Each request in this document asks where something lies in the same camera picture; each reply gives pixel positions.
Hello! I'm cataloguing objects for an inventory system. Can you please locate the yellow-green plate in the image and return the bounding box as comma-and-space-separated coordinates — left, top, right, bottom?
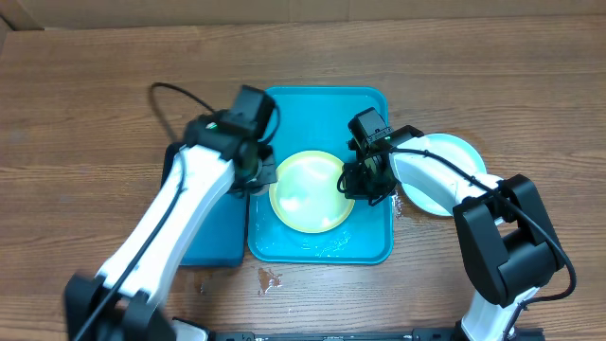
269, 151, 354, 234

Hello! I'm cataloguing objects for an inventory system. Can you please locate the light blue plate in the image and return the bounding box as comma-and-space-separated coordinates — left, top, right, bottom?
402, 134, 487, 217

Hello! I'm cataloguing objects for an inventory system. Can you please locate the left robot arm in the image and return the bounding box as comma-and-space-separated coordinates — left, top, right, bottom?
63, 85, 279, 341

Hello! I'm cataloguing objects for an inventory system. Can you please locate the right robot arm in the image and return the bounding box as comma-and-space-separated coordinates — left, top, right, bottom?
337, 108, 573, 340

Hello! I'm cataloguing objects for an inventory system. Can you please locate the large teal plastic tray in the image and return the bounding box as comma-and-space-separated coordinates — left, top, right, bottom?
248, 86, 394, 265

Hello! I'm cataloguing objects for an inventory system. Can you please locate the small black tray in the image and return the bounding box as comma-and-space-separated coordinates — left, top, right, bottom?
154, 143, 246, 267

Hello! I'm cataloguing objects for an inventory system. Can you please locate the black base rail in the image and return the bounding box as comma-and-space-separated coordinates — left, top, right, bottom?
169, 317, 545, 341

